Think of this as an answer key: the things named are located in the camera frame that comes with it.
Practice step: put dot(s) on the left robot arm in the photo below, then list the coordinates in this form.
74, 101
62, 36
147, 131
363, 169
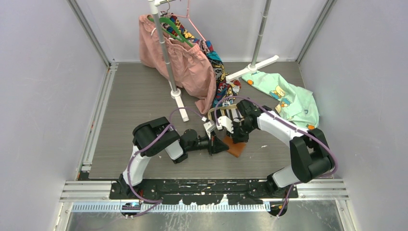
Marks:
155, 136

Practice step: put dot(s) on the white clothes rack right post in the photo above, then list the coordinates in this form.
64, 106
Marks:
253, 66

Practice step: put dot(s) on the beige oval card tray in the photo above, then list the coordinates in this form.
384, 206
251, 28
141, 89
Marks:
230, 111

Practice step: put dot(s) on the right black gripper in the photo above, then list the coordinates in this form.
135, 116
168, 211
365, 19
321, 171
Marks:
237, 138

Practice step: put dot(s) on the green clothes hanger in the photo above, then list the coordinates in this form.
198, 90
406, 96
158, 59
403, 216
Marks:
175, 33

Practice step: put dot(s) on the white clothes rack left post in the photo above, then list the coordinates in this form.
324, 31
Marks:
175, 91

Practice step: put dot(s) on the pink skirt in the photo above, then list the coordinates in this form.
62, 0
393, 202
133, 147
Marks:
191, 68

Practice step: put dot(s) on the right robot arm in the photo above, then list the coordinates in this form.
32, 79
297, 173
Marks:
309, 153

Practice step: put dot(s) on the colourful comic print garment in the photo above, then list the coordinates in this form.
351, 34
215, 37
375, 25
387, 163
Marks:
225, 90

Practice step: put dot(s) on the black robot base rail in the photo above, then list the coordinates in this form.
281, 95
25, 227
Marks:
200, 191

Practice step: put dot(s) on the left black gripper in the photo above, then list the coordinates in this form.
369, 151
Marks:
215, 145

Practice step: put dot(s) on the pink wire hanger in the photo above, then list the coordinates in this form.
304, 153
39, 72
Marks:
188, 17

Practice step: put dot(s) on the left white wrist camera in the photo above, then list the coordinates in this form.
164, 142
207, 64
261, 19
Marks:
209, 126

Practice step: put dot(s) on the mint cartoon print cloth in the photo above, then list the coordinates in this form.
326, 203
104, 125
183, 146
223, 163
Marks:
296, 104

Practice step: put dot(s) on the brown leather card holder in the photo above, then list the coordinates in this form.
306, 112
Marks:
235, 149

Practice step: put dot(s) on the white clothes rack post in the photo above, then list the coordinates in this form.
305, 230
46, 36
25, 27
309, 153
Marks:
175, 91
253, 66

